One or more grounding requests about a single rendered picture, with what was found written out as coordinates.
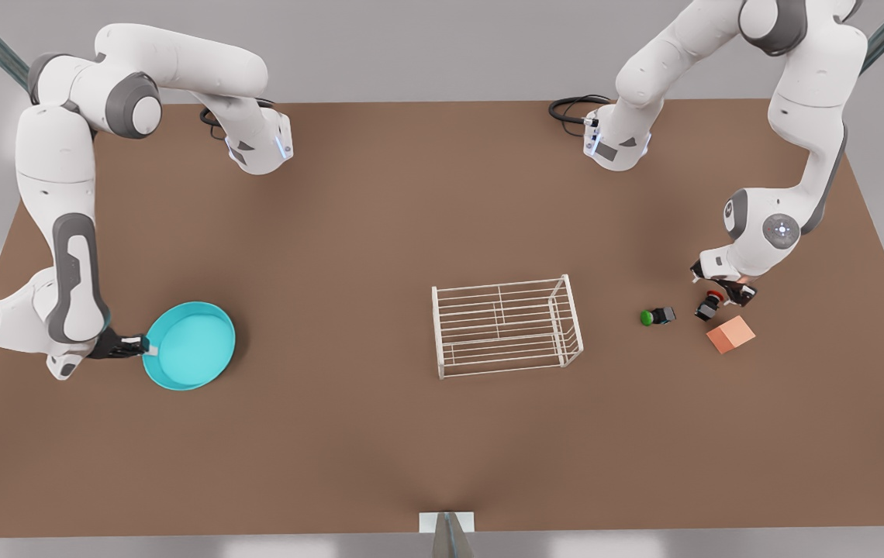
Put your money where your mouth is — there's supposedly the turquoise round plate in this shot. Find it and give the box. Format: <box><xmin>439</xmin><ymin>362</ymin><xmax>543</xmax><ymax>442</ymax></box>
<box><xmin>142</xmin><ymin>301</ymin><xmax>237</xmax><ymax>391</ymax></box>

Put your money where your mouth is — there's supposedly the orange cube block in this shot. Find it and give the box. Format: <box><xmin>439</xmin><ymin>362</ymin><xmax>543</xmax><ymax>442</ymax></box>
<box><xmin>706</xmin><ymin>315</ymin><xmax>757</xmax><ymax>355</ymax></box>

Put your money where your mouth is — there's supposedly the white wire shelf rack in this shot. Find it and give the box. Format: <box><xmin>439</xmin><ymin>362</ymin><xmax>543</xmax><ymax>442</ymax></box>
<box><xmin>432</xmin><ymin>274</ymin><xmax>585</xmax><ymax>380</ymax></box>

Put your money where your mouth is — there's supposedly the black cable loop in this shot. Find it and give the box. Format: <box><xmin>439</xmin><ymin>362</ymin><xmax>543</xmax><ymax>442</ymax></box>
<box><xmin>200</xmin><ymin>98</ymin><xmax>275</xmax><ymax>141</ymax></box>
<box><xmin>549</xmin><ymin>95</ymin><xmax>613</xmax><ymax>139</ymax></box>

